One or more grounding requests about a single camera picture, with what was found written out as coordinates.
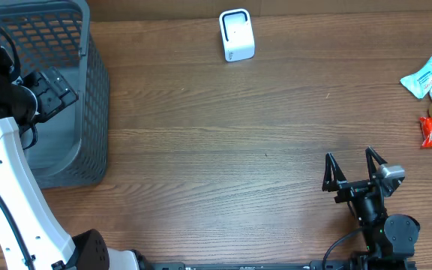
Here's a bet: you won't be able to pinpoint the grey plastic shopping basket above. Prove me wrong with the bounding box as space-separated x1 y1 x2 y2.
0 0 110 188

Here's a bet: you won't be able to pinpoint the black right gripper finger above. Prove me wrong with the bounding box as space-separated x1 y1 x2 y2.
365 146 387 180
322 152 347 191

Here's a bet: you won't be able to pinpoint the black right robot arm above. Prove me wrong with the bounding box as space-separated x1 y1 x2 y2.
321 147 421 269

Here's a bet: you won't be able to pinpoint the teal wipes packet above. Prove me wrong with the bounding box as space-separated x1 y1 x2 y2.
400 56 432 99

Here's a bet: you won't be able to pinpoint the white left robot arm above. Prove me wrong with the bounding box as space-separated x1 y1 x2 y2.
0 29 151 270

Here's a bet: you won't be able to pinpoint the white barcode scanner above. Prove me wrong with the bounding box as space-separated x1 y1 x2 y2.
219 8 256 62

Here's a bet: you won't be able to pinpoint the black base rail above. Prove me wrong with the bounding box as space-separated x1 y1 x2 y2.
148 260 418 270

